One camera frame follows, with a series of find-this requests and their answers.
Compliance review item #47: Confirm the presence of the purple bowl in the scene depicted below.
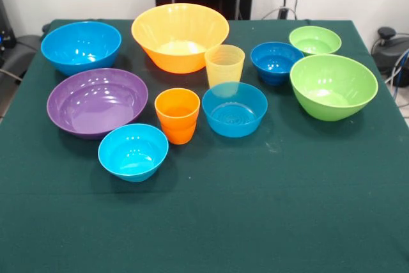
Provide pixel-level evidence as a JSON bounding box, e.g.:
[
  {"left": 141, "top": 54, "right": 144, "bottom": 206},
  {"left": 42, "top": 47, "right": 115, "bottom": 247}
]
[{"left": 46, "top": 68, "right": 149, "bottom": 141}]

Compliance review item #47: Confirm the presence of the dark grey seat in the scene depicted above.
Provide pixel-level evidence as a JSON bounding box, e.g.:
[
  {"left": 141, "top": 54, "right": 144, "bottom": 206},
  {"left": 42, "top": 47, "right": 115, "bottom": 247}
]
[{"left": 0, "top": 34, "right": 44, "bottom": 95}]

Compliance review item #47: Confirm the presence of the small dark blue bowl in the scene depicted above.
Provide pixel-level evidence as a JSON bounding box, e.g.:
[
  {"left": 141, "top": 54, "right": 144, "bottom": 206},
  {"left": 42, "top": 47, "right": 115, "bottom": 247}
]
[{"left": 250, "top": 41, "right": 305, "bottom": 87}]

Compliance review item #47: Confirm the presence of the orange cup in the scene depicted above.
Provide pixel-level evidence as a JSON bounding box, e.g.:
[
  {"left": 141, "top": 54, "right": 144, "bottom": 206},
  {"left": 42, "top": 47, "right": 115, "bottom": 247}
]
[{"left": 154, "top": 88, "right": 201, "bottom": 145}]

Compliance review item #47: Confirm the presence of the large blue bowl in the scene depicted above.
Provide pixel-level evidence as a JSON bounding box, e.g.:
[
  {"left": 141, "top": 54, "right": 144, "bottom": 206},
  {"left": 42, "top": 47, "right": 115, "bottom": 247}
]
[{"left": 40, "top": 20, "right": 123, "bottom": 77}]

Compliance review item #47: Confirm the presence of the black electronic device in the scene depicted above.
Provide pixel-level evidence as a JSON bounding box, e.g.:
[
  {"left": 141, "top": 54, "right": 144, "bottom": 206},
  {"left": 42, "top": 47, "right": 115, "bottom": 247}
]
[{"left": 0, "top": 0, "right": 17, "bottom": 51}]

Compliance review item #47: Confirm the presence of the small light blue bowl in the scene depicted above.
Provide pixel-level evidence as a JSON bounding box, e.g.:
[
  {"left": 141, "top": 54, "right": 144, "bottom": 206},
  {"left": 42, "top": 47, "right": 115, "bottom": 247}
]
[{"left": 97, "top": 123, "right": 169, "bottom": 183}]

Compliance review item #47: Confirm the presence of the translucent blue ridged bowl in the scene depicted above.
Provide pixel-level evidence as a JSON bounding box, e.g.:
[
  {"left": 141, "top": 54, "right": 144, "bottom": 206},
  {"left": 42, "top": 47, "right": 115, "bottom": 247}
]
[{"left": 201, "top": 81, "right": 268, "bottom": 139}]

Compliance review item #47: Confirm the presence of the large orange bowl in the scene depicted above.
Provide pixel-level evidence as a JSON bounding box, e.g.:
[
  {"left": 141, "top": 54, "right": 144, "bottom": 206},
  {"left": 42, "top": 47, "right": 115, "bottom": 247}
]
[{"left": 130, "top": 3, "right": 230, "bottom": 75}]

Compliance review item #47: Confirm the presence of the small green bowl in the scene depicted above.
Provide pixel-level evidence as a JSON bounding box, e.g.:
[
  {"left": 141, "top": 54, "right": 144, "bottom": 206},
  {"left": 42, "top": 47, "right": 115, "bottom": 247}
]
[{"left": 288, "top": 26, "right": 343, "bottom": 57}]

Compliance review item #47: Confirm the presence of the dark green tablecloth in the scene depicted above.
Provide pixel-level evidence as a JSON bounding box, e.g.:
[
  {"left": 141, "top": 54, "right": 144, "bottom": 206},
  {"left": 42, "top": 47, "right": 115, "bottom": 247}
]
[{"left": 0, "top": 19, "right": 409, "bottom": 273}]

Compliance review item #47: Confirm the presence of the yellow cup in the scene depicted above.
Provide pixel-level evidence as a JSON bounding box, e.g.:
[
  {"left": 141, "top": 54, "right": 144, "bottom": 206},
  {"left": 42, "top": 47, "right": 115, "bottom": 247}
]
[{"left": 204, "top": 44, "right": 246, "bottom": 91}]

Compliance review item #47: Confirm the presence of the large green bowl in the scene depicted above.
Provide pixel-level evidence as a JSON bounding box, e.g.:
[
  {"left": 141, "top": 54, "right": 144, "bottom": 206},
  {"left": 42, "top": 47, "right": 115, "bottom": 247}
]
[{"left": 289, "top": 54, "right": 379, "bottom": 122}]

